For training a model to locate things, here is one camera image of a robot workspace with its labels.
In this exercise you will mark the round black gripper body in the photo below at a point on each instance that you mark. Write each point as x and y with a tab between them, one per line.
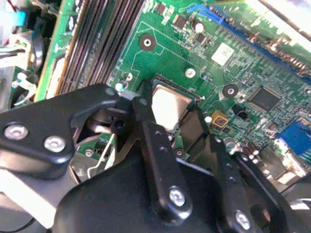
109	206

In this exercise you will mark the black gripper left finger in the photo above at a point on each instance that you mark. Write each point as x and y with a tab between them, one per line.
36	121

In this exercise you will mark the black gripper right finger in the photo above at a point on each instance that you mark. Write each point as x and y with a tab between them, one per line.
196	133

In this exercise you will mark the silver CPU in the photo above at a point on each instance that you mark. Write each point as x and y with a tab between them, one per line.
170	106

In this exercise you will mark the metal socket cover frame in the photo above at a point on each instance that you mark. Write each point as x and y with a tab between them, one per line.
79	167

